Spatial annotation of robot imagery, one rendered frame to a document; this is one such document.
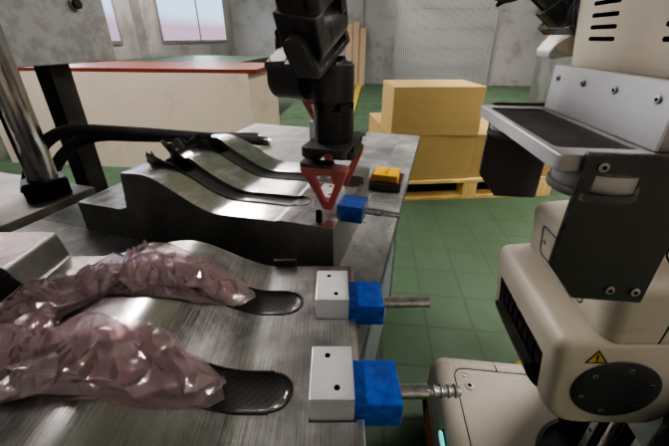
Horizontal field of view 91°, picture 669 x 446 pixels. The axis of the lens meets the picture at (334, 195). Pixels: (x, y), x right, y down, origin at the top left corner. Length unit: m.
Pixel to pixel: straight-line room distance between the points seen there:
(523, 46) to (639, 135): 9.87
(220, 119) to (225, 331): 2.84
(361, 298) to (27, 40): 1.03
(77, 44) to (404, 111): 1.81
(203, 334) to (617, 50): 0.55
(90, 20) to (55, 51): 0.15
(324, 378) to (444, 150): 2.34
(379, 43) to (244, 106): 6.92
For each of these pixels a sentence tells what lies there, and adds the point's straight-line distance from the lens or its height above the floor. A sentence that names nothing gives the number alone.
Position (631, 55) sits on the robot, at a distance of 0.51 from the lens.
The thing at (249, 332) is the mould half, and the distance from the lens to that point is 0.39.
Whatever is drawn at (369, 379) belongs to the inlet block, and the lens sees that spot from 0.33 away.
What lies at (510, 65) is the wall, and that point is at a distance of 10.22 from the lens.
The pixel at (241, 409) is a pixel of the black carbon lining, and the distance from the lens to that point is 0.34.
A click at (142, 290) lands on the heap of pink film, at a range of 0.40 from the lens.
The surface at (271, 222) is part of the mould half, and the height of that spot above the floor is 0.88.
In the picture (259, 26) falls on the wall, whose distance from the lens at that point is 10.06.
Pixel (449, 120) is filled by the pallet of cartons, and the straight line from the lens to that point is 2.51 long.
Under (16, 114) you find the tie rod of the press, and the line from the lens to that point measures 1.00.
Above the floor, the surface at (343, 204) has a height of 0.90.
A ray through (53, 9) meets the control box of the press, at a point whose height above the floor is 1.20.
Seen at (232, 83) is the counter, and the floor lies 0.80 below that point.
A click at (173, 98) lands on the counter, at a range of 3.30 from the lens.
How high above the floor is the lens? 1.13
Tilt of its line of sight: 25 degrees down
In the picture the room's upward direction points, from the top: straight up
